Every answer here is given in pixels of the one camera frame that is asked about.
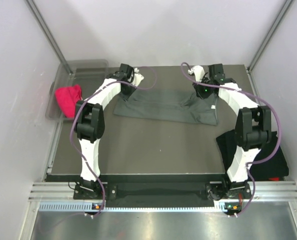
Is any grey t shirt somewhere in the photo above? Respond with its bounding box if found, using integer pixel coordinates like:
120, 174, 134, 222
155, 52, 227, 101
113, 88, 219, 126

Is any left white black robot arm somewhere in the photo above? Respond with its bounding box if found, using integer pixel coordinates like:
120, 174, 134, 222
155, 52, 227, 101
73, 63, 144, 199

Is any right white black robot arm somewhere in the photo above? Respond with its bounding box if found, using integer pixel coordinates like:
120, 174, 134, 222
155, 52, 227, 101
188, 63, 272, 201

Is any clear plastic bin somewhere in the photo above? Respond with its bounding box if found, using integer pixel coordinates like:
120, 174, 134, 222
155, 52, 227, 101
45, 59, 109, 121

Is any black folded t shirt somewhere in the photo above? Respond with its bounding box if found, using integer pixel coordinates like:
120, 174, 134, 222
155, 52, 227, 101
216, 130, 289, 181

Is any red folded t shirt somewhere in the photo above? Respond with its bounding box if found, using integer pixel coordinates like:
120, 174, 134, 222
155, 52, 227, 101
268, 177, 280, 181

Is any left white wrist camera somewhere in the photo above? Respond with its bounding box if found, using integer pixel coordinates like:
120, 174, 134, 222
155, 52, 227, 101
131, 67, 144, 87

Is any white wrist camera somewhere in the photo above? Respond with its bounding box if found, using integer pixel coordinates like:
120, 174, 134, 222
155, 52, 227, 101
131, 67, 144, 87
188, 65, 205, 83

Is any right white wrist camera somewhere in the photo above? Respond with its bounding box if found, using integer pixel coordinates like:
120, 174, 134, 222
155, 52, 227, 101
188, 65, 205, 83

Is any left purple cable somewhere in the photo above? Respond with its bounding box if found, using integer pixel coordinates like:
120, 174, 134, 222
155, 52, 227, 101
69, 65, 158, 218

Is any purple cable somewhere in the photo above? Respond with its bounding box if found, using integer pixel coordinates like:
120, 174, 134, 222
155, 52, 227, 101
69, 65, 158, 218
180, 61, 282, 218

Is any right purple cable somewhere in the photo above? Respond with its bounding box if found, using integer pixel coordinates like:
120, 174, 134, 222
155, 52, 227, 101
180, 61, 282, 218

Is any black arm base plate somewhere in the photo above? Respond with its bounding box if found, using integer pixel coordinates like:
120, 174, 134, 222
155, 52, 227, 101
73, 174, 251, 204

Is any aluminium frame rail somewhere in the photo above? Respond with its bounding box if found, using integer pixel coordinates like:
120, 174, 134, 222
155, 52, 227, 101
28, 181, 297, 202

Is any slotted grey cable duct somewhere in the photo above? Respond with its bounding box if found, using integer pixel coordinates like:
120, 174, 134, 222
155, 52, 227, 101
37, 201, 242, 213

